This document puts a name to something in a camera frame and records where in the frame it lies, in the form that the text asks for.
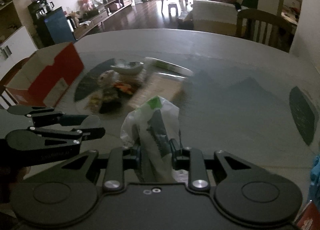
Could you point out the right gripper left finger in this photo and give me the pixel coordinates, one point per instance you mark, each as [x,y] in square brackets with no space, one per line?
[121,159]

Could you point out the red cardboard box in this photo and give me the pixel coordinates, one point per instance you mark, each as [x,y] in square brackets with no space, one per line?
[46,76]

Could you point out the blue cloth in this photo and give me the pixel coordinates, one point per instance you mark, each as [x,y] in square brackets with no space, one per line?
[314,182]

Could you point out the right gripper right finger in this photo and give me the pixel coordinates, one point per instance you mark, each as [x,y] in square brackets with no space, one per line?
[191,160]

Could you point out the small stool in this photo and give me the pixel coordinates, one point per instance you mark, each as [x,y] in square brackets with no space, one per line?
[172,7]

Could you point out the plastic bag with packets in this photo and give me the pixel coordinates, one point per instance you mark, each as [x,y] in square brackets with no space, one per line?
[152,126]

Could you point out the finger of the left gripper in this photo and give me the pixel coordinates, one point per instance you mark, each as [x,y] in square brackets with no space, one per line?
[88,134]
[82,120]

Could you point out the wooden dining chair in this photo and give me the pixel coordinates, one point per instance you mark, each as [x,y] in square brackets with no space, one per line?
[265,28]

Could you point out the wooden tv console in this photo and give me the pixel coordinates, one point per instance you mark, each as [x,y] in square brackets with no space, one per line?
[97,16]

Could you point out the white sofa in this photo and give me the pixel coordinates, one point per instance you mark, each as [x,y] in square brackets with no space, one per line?
[215,17]

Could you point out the white green tube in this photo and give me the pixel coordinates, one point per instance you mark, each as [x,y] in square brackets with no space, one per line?
[160,64]

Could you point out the blue cabinet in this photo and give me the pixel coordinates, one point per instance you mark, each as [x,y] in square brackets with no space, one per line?
[53,28]

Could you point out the beige tissue pack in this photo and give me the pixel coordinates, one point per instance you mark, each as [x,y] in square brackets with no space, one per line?
[164,85]

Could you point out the grey ceramic dish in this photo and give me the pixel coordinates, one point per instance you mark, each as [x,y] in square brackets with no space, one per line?
[128,68]

